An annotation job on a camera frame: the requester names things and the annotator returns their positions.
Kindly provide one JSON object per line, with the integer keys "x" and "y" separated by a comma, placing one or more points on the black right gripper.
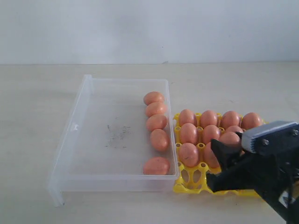
{"x": 275, "y": 178}

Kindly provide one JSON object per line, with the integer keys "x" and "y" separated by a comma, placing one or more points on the brown egg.
{"x": 234, "y": 129}
{"x": 157, "y": 121}
{"x": 159, "y": 140}
{"x": 209, "y": 157}
{"x": 188, "y": 154}
{"x": 251, "y": 120}
{"x": 152, "y": 97}
{"x": 155, "y": 108}
{"x": 230, "y": 138}
{"x": 210, "y": 132}
{"x": 189, "y": 133}

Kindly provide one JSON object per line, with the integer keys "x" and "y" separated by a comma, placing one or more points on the yellow plastic egg tray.
{"x": 192, "y": 180}

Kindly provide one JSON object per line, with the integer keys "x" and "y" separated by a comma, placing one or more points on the brown egg placed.
{"x": 187, "y": 116}
{"x": 230, "y": 118}
{"x": 208, "y": 117}

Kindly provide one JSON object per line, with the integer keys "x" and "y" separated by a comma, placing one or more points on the clear plastic container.
{"x": 105, "y": 143}

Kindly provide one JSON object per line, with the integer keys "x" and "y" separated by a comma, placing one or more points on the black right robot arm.
{"x": 285, "y": 205}

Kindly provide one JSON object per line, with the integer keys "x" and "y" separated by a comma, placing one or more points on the brown egg far corner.
{"x": 156, "y": 166}

